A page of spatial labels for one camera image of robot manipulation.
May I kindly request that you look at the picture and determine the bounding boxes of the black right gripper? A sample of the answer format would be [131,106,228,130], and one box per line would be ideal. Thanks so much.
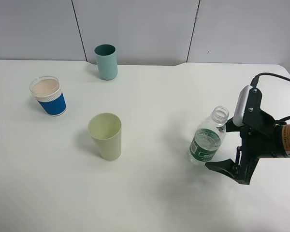
[205,87,284,185]

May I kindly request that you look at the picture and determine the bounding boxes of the clear bottle green label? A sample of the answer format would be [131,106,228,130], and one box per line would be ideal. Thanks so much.
[188,106,229,164]

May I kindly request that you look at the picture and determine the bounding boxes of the light green plastic cup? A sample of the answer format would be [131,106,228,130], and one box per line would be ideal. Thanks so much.
[87,113,122,161]

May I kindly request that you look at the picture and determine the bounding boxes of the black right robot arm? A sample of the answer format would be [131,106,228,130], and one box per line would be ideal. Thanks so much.
[205,86,290,185]

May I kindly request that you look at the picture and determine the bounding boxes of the teal plastic cup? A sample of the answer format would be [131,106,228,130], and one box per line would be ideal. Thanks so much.
[94,44,118,80]

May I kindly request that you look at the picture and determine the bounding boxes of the blue paper cup clear lid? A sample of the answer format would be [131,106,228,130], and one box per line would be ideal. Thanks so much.
[29,76,66,116]

